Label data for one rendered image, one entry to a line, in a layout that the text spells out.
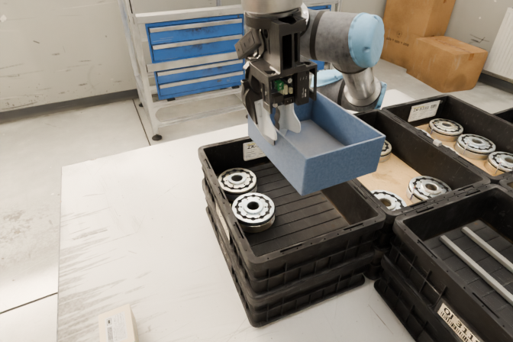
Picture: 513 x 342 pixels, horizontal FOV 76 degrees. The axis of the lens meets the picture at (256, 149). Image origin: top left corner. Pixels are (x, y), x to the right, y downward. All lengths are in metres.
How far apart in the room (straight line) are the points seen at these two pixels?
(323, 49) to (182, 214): 0.61
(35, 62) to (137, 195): 2.42
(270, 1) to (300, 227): 0.54
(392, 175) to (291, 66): 0.65
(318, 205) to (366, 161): 0.33
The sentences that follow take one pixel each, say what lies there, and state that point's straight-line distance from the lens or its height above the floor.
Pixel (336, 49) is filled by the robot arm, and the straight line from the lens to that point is 0.80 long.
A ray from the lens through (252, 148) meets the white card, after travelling 0.92.
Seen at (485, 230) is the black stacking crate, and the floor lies 0.83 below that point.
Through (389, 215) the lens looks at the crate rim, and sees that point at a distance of 0.73.
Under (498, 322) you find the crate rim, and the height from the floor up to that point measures 0.93.
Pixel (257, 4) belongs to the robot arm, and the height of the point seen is 1.34.
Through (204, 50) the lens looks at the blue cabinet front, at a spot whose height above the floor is 0.65.
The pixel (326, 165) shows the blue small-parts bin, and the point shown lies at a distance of 0.50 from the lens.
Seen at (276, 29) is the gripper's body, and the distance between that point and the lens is 0.40.
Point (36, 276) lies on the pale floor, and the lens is 2.02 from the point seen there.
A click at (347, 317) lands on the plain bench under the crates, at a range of 0.83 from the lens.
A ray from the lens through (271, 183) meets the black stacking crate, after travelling 0.90.
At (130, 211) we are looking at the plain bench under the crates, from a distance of 1.07.
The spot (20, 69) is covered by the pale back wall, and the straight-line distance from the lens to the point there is 3.43.
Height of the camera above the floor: 1.41
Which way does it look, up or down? 34 degrees down
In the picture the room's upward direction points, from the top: straight up
